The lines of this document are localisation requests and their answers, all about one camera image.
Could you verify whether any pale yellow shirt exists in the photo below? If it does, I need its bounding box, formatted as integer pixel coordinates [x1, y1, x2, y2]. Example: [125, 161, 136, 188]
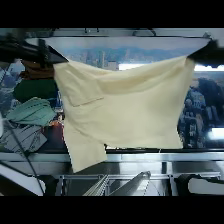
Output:
[52, 55, 197, 174]

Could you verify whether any mint green garment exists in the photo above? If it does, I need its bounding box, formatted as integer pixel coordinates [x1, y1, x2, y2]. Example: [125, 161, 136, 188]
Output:
[6, 96, 58, 128]

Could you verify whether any dark green garment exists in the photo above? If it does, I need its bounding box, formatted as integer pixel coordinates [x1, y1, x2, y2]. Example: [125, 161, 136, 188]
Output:
[13, 78, 60, 104]

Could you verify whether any brown garment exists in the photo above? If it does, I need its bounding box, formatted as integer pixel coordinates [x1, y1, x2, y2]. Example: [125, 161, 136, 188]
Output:
[20, 59, 56, 81]

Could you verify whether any grey garment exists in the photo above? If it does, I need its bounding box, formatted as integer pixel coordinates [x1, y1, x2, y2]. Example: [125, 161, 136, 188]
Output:
[1, 124, 48, 154]

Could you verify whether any black cable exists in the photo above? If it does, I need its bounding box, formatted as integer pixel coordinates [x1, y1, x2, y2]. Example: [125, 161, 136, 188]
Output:
[4, 119, 46, 196]

